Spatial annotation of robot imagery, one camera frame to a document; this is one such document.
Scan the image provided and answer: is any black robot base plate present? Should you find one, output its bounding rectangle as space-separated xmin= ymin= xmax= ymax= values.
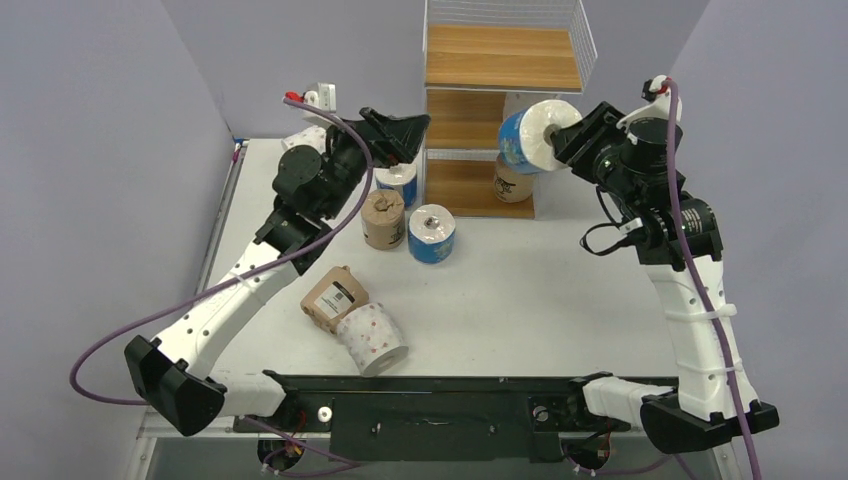
xmin=261 ymin=373 xmax=629 ymax=463

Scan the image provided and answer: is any white floral roll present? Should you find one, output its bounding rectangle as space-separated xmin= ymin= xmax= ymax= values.
xmin=336 ymin=302 xmax=409 ymax=377
xmin=281 ymin=126 xmax=327 ymax=153

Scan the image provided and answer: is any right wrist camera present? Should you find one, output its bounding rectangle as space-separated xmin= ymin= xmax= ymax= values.
xmin=616 ymin=75 xmax=682 ymax=131

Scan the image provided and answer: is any blue wrapped roll back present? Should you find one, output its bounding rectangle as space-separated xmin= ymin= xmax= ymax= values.
xmin=375 ymin=163 xmax=418 ymax=209

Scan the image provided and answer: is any brown roll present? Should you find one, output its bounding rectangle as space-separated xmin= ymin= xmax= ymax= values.
xmin=360 ymin=189 xmax=405 ymax=250
xmin=300 ymin=266 xmax=370 ymax=335
xmin=494 ymin=155 xmax=536 ymax=203

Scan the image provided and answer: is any white floral roll back left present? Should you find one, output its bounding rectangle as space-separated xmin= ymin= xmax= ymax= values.
xmin=281 ymin=126 xmax=327 ymax=153

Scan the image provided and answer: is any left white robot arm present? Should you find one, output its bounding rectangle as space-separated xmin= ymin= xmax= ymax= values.
xmin=124 ymin=107 xmax=431 ymax=436

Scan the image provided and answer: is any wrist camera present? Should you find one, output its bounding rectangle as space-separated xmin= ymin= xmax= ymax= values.
xmin=616 ymin=75 xmax=682 ymax=131
xmin=284 ymin=82 xmax=337 ymax=113

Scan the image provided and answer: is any white floral roll front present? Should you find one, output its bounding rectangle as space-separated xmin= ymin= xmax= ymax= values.
xmin=336 ymin=302 xmax=409 ymax=377

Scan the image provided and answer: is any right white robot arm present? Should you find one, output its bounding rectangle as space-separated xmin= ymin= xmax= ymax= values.
xmin=544 ymin=103 xmax=780 ymax=454

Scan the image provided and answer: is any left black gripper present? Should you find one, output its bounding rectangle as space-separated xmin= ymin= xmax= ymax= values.
xmin=320 ymin=109 xmax=430 ymax=222

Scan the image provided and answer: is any white wire wooden shelf rack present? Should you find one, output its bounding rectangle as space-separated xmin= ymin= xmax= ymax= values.
xmin=419 ymin=1 xmax=597 ymax=219

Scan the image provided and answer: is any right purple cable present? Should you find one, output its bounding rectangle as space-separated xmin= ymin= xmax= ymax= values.
xmin=662 ymin=78 xmax=763 ymax=480

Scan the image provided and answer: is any blue roll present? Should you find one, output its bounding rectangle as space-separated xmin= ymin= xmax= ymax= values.
xmin=498 ymin=99 xmax=582 ymax=174
xmin=375 ymin=163 xmax=418 ymax=209
xmin=407 ymin=204 xmax=456 ymax=264

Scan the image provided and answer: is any blue roll front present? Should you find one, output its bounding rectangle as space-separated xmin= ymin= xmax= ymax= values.
xmin=498 ymin=99 xmax=582 ymax=174

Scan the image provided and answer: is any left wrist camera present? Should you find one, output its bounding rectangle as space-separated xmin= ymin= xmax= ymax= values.
xmin=284 ymin=82 xmax=337 ymax=113

